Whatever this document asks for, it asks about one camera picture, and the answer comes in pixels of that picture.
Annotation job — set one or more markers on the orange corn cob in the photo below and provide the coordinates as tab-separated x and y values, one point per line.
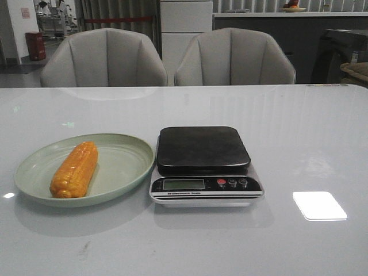
72	178

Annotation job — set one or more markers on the silver black kitchen scale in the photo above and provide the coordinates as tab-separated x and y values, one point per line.
204	166

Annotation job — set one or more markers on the light green plate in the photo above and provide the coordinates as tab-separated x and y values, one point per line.
123	163

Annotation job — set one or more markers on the right grey armchair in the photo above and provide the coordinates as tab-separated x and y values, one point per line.
232	56

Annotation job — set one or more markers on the grey armchair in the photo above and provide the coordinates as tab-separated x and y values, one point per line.
106	57
232	56

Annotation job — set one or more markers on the left grey armchair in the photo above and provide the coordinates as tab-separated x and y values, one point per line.
106	57

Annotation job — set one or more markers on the white drawer cabinet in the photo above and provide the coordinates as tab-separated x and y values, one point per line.
180	22

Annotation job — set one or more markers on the dark grey counter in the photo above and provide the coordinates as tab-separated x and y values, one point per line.
298	34

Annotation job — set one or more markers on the fruit bowl on counter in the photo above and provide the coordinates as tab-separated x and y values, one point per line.
292	6

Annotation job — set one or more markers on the dark glossy appliance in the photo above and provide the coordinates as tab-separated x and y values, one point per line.
338	46

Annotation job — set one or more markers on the red trash bin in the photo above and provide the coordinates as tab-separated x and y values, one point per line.
35	44

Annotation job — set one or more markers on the beige cushion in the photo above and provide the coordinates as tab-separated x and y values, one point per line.
355	73

